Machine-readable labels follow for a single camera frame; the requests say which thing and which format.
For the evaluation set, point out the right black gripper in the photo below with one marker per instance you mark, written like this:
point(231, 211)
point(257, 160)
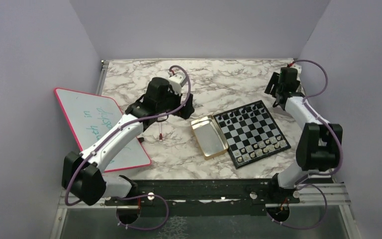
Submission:
point(270, 88)

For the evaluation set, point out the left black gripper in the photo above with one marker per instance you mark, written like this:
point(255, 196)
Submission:
point(188, 109)

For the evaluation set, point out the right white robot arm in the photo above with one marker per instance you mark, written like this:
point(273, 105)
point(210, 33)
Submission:
point(319, 148)

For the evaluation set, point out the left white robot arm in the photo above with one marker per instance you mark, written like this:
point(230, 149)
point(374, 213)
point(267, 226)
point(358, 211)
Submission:
point(83, 177)

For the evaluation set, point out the small red white marker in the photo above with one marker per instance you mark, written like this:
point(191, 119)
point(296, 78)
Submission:
point(160, 131)

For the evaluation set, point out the gold metal tin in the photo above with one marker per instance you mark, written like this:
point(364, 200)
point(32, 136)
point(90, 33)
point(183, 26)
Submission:
point(209, 137)

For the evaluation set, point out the black white chessboard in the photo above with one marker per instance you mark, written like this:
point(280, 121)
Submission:
point(252, 133)

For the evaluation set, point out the red framed whiteboard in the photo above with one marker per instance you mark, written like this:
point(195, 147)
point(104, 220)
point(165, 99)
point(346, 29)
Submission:
point(92, 116)

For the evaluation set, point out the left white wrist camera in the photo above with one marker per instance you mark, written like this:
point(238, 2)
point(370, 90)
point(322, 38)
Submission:
point(178, 80)

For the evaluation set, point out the black table front rail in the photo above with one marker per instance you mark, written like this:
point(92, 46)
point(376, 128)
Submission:
point(194, 198)

